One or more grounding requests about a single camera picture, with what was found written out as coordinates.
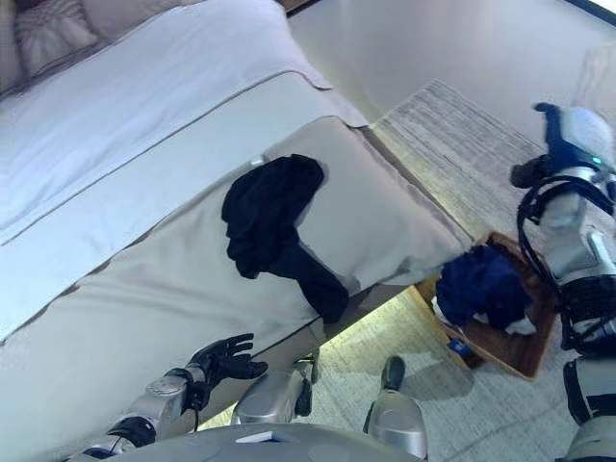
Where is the white garment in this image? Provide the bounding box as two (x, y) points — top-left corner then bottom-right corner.
(429, 295), (537, 338)

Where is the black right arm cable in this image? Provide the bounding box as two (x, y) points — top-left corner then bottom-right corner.
(516, 174), (616, 358)

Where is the grey striped rug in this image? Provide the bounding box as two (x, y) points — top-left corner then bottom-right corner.
(195, 78), (616, 462)

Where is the black garment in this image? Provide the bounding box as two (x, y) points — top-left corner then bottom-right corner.
(219, 152), (351, 325)

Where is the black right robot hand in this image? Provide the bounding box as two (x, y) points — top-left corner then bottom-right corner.
(532, 101), (616, 170)

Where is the black window floor rail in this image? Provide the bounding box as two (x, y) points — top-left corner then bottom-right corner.
(567, 0), (616, 23)

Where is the right robot leg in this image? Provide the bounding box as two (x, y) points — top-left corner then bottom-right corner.
(362, 354), (430, 459)

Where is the patterned decorative pillow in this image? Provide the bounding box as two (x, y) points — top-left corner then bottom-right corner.
(13, 0), (101, 82)

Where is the plain light pillow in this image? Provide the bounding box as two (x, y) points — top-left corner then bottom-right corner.
(78, 0), (185, 40)

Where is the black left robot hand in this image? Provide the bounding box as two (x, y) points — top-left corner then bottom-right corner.
(184, 332), (270, 387)

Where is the blue garment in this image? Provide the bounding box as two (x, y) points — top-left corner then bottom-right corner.
(434, 244), (534, 334)

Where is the white duvet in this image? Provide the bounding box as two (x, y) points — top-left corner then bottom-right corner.
(0, 0), (368, 247)

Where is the brown wicker basket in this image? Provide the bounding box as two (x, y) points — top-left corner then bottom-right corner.
(415, 229), (560, 382)

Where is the grey robot torso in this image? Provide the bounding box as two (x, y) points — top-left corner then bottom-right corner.
(138, 422), (389, 462)

